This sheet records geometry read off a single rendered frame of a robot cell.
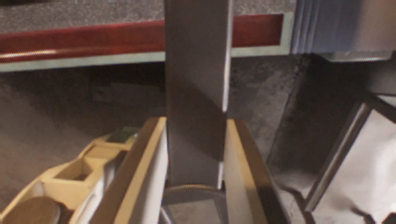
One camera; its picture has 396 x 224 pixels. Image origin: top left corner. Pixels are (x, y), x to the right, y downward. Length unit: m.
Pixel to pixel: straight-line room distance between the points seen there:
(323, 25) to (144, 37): 0.29
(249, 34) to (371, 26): 0.19
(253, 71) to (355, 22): 0.90
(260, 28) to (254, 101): 0.99
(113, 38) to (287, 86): 1.13
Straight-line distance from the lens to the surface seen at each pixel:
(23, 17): 0.44
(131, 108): 1.20
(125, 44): 0.40
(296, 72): 1.35
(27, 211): 0.56
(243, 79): 1.27
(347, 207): 1.99
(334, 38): 0.41
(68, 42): 0.44
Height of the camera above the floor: 1.17
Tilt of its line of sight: 61 degrees down
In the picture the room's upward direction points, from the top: 178 degrees counter-clockwise
